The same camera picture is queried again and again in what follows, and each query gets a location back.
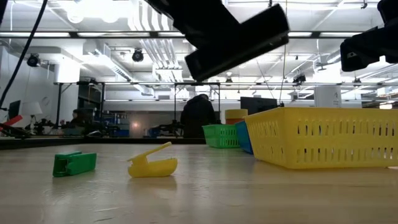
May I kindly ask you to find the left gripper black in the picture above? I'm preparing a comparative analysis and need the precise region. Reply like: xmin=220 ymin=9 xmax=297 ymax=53
xmin=146 ymin=0 xmax=241 ymax=51

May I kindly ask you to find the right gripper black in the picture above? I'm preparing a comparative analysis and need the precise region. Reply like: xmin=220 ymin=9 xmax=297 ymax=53
xmin=340 ymin=0 xmax=398 ymax=72

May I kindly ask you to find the black stapler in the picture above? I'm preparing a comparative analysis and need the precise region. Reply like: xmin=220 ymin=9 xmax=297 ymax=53
xmin=185 ymin=3 xmax=291 ymax=83

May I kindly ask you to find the yellow staple remover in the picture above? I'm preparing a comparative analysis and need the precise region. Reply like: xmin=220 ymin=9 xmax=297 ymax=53
xmin=126 ymin=141 xmax=178 ymax=179

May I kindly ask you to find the green staple remover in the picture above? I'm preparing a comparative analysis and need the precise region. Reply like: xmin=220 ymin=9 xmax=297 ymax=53
xmin=52 ymin=151 xmax=98 ymax=178

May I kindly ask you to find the white pillar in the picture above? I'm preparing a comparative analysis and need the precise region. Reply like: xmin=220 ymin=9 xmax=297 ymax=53
xmin=313 ymin=85 xmax=342 ymax=108

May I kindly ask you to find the black ceiling spotlight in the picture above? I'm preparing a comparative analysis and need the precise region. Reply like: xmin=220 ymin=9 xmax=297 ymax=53
xmin=292 ymin=73 xmax=307 ymax=85
xmin=26 ymin=53 xmax=41 ymax=68
xmin=131 ymin=48 xmax=145 ymax=63

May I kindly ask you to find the standing person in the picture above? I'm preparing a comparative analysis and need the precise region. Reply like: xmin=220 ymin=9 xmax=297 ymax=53
xmin=180 ymin=93 xmax=218 ymax=139

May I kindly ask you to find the yellow orange cylinder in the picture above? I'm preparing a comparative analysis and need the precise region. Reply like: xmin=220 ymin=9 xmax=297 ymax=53
xmin=224 ymin=108 xmax=249 ymax=126

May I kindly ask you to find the black monitor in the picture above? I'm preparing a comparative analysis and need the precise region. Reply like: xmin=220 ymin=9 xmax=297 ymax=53
xmin=239 ymin=96 xmax=278 ymax=116

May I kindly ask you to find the green plastic basket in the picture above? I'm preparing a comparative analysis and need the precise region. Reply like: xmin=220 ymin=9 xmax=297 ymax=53
xmin=201 ymin=123 xmax=244 ymax=149

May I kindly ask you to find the yellow plastic basket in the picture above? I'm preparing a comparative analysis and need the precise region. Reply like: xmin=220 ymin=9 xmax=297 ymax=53
xmin=244 ymin=106 xmax=398 ymax=170

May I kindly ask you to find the blue plastic basket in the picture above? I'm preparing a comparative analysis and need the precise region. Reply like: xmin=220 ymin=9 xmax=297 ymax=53
xmin=236 ymin=120 xmax=254 ymax=154

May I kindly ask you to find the black overhead crossbar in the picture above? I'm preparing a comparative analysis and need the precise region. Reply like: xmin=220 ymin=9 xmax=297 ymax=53
xmin=0 ymin=30 xmax=398 ymax=40

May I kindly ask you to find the white ceiling box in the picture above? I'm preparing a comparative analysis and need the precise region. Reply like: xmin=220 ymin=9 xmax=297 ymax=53
xmin=54 ymin=58 xmax=81 ymax=84

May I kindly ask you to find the seated person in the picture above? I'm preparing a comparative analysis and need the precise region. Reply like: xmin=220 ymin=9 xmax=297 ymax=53
xmin=60 ymin=108 xmax=91 ymax=131

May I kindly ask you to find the white table lamp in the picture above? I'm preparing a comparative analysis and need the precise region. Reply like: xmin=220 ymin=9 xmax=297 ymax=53
xmin=20 ymin=101 xmax=44 ymax=133

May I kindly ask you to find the small dark monitor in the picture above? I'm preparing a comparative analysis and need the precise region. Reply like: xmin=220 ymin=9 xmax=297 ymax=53
xmin=7 ymin=99 xmax=22 ymax=121

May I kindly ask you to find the black background rack frame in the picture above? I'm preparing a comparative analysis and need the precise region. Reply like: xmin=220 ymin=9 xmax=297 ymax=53
xmin=55 ymin=80 xmax=224 ymax=138

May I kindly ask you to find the hanging thin cable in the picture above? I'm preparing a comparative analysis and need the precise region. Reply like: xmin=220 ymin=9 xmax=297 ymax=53
xmin=279 ymin=0 xmax=289 ymax=105

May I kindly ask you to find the black table frame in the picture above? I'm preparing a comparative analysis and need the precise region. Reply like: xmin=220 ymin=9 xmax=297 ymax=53
xmin=0 ymin=136 xmax=206 ymax=151

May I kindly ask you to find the long black arm cable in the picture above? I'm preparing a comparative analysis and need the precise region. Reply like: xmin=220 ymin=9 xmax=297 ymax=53
xmin=0 ymin=0 xmax=49 ymax=108

